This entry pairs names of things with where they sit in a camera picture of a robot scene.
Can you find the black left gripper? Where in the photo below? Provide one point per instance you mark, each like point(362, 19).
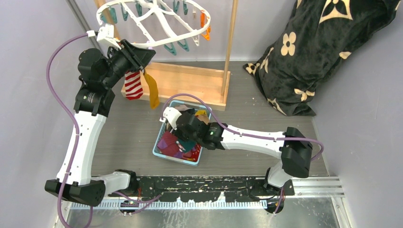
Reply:
point(138, 58)

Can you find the red white striped santa sock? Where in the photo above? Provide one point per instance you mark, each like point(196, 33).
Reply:
point(133, 86)

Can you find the white plastic sock hanger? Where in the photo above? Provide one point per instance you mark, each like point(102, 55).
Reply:
point(159, 23)

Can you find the mustard yellow sock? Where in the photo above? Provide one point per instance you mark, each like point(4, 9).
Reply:
point(153, 91)

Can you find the tan brown sock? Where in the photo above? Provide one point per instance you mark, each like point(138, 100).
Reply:
point(204, 118)

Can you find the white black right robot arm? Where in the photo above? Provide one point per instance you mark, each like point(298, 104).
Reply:
point(290, 147)

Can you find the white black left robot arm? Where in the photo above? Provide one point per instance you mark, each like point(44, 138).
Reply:
point(99, 73)

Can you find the wooden hanger stand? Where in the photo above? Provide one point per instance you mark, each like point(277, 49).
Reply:
point(210, 85)

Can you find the light blue sock basket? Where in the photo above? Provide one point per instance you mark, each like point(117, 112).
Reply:
point(193, 150)

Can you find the maroon purple sock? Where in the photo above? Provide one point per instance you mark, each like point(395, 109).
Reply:
point(169, 145)

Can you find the black floral plush blanket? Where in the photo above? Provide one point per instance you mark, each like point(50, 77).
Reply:
point(319, 36)

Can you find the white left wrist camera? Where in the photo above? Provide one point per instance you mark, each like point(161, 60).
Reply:
point(106, 36)

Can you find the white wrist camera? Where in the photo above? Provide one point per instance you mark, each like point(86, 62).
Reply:
point(170, 115)
point(106, 36)

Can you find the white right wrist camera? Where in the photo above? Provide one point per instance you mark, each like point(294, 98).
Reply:
point(170, 115)

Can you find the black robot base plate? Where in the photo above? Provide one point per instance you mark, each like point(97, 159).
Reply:
point(208, 189)

